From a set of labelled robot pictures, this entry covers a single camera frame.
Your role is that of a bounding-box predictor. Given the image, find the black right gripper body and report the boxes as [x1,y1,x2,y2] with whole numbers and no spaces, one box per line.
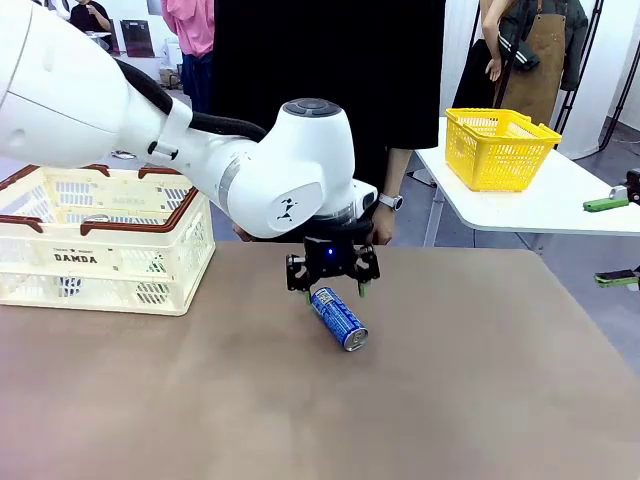
[608,168,640,206]

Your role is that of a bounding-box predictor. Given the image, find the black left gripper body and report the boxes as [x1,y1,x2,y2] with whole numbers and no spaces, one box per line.
[298,219,376,291]

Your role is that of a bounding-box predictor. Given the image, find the blue drink can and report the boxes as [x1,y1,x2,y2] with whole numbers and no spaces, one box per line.
[310,286,370,353]

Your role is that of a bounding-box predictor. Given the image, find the person's left forearm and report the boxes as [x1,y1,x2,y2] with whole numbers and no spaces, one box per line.
[383,147,414,199]

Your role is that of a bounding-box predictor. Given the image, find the yellow plastic basket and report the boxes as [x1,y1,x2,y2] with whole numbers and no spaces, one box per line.
[444,107,562,193]

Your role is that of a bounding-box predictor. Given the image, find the person's left hand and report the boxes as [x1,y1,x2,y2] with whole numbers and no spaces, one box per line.
[372,204,396,246]

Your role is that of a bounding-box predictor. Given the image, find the white side table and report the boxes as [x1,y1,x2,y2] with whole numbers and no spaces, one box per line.
[414,116,640,249]

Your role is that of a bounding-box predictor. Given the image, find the black stand pole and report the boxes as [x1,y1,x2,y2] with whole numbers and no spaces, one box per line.
[597,0,640,151]
[551,0,606,135]

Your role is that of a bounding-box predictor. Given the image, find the mannequin with brown apron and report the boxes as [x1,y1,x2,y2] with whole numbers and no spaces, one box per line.
[452,0,590,129]

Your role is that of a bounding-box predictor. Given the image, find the person's black clothed torso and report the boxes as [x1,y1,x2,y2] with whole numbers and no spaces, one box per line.
[209,0,446,246]

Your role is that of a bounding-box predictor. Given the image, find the person in pink top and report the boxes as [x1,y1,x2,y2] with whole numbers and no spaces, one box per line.
[160,0,216,115]

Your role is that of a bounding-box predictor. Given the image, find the dark framed panel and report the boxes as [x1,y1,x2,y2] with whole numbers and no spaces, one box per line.
[120,19,156,59]

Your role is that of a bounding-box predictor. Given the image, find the seated person in black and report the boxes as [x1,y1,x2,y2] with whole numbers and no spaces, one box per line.
[69,0,112,50]

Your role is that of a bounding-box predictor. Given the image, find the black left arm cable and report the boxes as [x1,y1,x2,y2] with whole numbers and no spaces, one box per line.
[114,58,267,146]

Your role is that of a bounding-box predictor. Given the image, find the cream basket with brown handles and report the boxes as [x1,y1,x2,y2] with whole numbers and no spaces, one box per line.
[0,164,217,317]

